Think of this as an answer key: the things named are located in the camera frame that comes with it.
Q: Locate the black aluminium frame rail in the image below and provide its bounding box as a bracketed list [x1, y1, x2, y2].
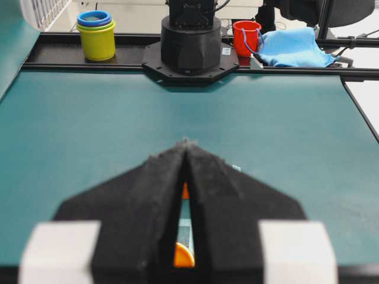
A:
[22, 33, 378, 82]

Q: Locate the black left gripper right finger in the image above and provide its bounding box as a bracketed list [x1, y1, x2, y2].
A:
[185, 143, 339, 284]

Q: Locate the blue stacking cup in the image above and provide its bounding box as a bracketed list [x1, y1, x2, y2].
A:
[77, 10, 112, 27]

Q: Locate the red plastic cup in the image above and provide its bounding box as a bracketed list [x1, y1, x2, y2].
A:
[233, 20, 261, 57]

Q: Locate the orange round object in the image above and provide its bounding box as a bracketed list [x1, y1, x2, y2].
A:
[174, 182, 195, 268]

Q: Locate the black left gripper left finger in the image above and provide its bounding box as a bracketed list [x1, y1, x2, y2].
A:
[18, 144, 188, 284]

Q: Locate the yellow-green stacking cup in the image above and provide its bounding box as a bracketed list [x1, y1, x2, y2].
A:
[76, 20, 115, 61]

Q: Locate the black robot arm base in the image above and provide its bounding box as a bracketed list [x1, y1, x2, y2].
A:
[142, 1, 239, 82]

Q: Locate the light blue cloth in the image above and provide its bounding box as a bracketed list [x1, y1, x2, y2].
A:
[256, 27, 336, 67]

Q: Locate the black office chair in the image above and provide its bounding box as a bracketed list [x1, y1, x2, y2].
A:
[255, 0, 375, 34]

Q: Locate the green table mat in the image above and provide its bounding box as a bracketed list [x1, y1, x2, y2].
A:
[1, 1, 378, 272]

